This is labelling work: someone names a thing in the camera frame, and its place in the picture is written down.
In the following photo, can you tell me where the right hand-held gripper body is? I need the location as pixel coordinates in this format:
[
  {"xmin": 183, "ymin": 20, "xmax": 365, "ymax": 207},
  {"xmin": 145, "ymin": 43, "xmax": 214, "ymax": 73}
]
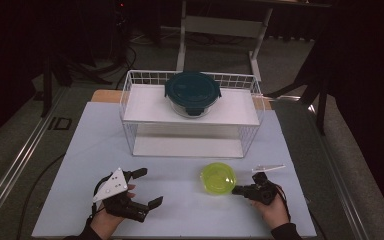
[{"xmin": 246, "ymin": 163, "xmax": 287, "ymax": 206}]

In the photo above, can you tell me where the person's left hand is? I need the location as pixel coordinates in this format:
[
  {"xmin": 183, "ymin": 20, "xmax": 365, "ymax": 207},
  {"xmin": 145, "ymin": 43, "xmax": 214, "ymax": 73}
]
[{"xmin": 89, "ymin": 183, "xmax": 138, "ymax": 240}]

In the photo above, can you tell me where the yellow-green plastic bowl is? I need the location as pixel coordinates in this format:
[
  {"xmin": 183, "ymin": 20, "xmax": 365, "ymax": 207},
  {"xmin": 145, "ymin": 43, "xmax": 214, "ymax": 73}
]
[{"xmin": 199, "ymin": 162, "xmax": 238, "ymax": 196}]

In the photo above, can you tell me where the pale blue table mat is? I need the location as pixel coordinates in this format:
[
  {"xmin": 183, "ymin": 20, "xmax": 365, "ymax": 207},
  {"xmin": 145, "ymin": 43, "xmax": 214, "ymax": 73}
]
[{"xmin": 31, "ymin": 101, "xmax": 318, "ymax": 240}]

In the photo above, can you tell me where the black rectangular floor frame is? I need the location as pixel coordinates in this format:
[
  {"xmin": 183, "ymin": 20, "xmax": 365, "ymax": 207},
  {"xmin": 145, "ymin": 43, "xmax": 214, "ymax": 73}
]
[{"xmin": 47, "ymin": 116, "xmax": 73, "ymax": 131}]

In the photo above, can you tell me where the round container with teal lid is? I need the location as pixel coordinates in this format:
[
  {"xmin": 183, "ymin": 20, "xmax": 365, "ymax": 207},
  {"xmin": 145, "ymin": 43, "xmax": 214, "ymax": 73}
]
[{"xmin": 164, "ymin": 71, "xmax": 223, "ymax": 119}]

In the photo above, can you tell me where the dark metal stand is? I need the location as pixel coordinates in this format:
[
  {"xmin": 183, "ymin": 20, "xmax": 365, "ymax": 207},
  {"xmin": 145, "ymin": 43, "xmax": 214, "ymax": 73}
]
[
  {"xmin": 39, "ymin": 49, "xmax": 113, "ymax": 118},
  {"xmin": 265, "ymin": 33, "xmax": 332, "ymax": 136}
]

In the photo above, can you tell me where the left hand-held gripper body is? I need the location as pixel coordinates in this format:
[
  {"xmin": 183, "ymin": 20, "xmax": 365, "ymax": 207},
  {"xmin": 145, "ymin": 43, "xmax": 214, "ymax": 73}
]
[{"xmin": 91, "ymin": 167, "xmax": 150, "ymax": 224}]

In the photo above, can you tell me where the black floor cable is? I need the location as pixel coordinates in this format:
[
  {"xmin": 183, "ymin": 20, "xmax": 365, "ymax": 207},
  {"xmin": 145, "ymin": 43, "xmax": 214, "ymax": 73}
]
[{"xmin": 15, "ymin": 152, "xmax": 66, "ymax": 240}]

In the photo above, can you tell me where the wooden table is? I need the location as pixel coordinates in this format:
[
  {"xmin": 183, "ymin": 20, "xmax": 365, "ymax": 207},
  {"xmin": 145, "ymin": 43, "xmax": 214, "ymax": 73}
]
[{"xmin": 90, "ymin": 89, "xmax": 274, "ymax": 112}]

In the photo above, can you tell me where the metal floor rail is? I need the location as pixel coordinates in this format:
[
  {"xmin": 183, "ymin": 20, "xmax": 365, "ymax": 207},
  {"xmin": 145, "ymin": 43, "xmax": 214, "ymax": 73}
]
[
  {"xmin": 308, "ymin": 103, "xmax": 372, "ymax": 240},
  {"xmin": 0, "ymin": 86, "xmax": 68, "ymax": 229}
]

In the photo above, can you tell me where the person's right hand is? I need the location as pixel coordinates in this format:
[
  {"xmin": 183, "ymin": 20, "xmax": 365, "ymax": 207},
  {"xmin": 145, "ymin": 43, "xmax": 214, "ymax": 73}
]
[{"xmin": 251, "ymin": 180, "xmax": 291, "ymax": 231}]

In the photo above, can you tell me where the white wire shelf rack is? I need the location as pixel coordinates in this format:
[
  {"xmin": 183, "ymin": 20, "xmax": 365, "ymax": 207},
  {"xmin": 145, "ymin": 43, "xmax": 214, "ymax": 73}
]
[{"xmin": 119, "ymin": 69, "xmax": 266, "ymax": 159}]

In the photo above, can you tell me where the white metal desk frame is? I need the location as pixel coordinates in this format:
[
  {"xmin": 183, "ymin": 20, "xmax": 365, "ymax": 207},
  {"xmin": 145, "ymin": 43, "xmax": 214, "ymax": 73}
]
[{"xmin": 175, "ymin": 0, "xmax": 333, "ymax": 83}]

